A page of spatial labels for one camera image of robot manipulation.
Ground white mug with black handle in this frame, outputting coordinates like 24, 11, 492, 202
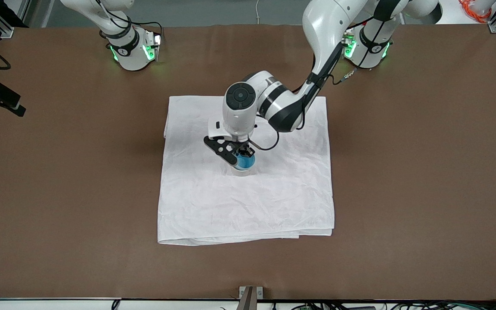
230, 165, 254, 178

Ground right base black cable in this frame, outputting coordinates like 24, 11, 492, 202
97, 0, 165, 43

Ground orange cable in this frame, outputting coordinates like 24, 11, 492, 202
459, 0, 493, 24

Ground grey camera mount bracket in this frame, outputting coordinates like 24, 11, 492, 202
236, 286, 264, 310

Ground right arm base connector plate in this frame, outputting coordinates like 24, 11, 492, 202
142, 32, 163, 62

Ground left arm base connector plate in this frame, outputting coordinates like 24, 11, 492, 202
341, 34, 357, 59

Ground white folded cloth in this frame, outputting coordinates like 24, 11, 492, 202
157, 96, 335, 246

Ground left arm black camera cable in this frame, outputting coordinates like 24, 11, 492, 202
247, 65, 359, 152

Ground blue cup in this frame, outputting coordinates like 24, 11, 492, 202
233, 153, 257, 172

